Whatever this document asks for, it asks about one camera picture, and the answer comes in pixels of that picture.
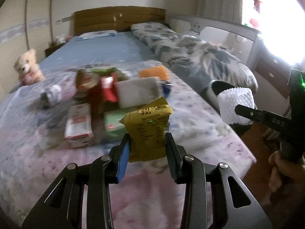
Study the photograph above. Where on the grey white baby crib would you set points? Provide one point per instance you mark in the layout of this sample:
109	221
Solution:
241	41

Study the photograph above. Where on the wooden headboard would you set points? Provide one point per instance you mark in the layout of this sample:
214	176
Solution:
118	18

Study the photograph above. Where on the sliding door wardrobe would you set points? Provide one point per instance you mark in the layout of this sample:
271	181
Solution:
25	24

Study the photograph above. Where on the grey striped curtain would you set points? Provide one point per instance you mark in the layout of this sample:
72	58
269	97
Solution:
226	10

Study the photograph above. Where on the red snack wrapper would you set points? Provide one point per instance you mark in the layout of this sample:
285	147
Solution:
109	91

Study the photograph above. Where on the dark wooden nightstand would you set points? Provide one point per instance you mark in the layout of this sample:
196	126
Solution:
52	49

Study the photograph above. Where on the dark blue snack wrapper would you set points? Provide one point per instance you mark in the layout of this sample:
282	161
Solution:
167	87

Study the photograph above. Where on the white blue paper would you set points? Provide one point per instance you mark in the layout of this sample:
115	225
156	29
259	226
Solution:
52	96

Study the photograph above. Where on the orange spiky mesh ball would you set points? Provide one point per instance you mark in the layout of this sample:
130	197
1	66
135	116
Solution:
158	71

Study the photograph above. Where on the yellow snack packet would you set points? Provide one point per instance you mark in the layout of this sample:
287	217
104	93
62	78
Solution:
146	127

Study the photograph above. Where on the blue bed sheet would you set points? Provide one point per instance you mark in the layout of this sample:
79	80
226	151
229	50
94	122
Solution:
122	48

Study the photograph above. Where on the beige teddy bear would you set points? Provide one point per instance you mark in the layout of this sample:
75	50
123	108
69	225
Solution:
28	69

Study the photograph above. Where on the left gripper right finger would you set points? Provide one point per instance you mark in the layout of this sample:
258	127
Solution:
175	155

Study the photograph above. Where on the white blue pillow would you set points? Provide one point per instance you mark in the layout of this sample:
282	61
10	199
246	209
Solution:
98	34

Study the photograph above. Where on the white red carton box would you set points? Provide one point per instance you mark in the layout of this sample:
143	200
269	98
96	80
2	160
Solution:
78	129

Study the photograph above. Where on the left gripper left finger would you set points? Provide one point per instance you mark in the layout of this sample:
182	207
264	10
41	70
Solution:
119	160

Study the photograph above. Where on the grey leaf pattern duvet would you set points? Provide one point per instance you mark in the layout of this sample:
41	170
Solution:
195	61

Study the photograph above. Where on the white foam fruit net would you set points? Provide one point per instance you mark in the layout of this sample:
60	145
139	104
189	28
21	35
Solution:
229	99

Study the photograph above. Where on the green tissue pack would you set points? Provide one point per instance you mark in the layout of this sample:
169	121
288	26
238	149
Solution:
114	130

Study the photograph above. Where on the floral pink blue quilt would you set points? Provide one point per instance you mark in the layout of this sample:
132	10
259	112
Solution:
34	152

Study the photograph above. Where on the green cartoon snack bag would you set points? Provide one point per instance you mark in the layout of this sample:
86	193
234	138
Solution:
89	78

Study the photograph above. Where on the right hand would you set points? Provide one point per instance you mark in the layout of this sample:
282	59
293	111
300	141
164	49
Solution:
281	168

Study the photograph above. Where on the white foam block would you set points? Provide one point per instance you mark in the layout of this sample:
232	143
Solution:
138	92

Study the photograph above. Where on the white trash bin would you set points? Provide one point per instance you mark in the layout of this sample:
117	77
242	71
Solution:
214	88

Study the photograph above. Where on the small white bunny toy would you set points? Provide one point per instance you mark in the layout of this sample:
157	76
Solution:
60	39

